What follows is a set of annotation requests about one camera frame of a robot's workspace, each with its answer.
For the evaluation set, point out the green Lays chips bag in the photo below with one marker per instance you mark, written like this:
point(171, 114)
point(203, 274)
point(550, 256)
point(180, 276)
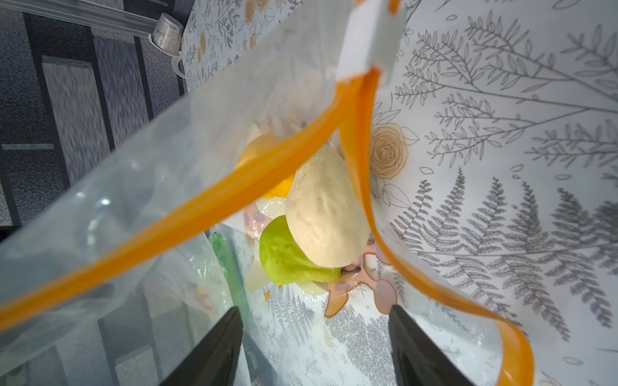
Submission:
point(229, 266)

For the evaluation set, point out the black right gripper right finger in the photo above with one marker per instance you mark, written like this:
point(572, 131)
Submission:
point(417, 360)

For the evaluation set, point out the pale yellow pear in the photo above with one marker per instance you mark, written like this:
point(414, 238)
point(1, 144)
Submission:
point(325, 218)

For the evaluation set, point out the floral patterned table mat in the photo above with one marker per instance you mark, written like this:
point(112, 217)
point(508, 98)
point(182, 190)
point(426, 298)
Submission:
point(494, 162)

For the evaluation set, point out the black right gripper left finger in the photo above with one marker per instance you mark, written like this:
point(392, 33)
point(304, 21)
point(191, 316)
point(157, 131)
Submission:
point(214, 360)

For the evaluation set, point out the white zip slider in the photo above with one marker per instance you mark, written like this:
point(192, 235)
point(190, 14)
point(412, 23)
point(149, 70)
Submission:
point(371, 40)

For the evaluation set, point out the clear orange zip-top bag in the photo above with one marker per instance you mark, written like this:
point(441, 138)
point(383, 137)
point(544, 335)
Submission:
point(117, 282)

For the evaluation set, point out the yellow orange toy fruit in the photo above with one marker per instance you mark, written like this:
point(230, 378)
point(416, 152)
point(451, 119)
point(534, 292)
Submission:
point(259, 149)

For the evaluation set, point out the green toy fruit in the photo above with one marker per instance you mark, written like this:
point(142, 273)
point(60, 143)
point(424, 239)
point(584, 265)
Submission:
point(284, 261)

